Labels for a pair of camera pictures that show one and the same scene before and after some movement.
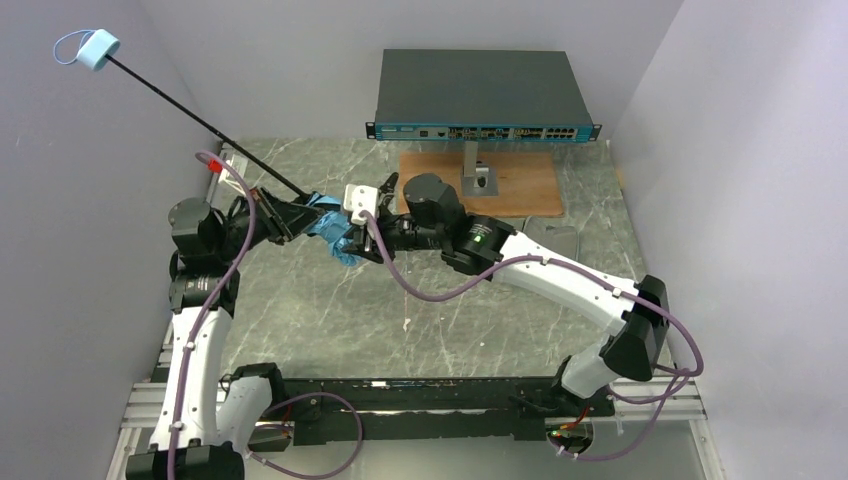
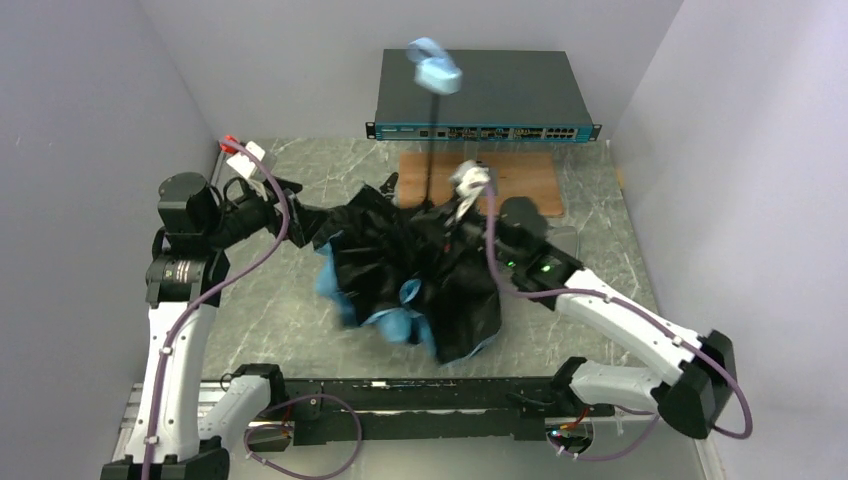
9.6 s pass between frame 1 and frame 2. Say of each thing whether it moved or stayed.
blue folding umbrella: moved
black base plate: stayed
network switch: stayed
